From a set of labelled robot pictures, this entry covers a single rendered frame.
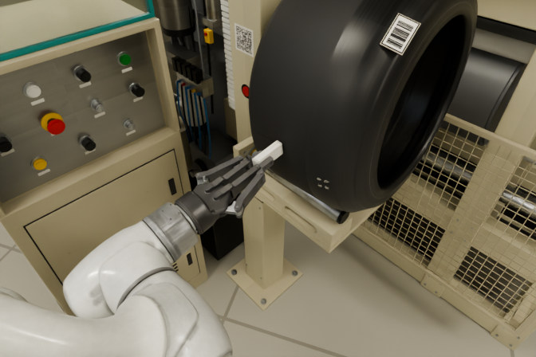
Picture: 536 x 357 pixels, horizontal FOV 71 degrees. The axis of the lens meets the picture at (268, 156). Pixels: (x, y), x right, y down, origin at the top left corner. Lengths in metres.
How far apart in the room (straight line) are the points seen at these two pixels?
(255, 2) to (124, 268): 0.68
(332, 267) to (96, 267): 1.49
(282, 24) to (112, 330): 0.56
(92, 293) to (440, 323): 1.61
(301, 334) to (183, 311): 1.31
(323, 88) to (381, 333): 1.38
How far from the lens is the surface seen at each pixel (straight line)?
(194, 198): 0.66
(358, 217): 1.13
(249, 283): 1.90
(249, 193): 0.68
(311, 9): 0.73
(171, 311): 0.52
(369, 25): 0.67
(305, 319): 1.84
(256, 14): 1.00
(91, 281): 0.63
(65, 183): 1.20
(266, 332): 1.80
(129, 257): 0.61
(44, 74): 1.08
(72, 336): 0.48
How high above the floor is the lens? 1.64
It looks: 41 degrees down
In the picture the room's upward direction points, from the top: straight up
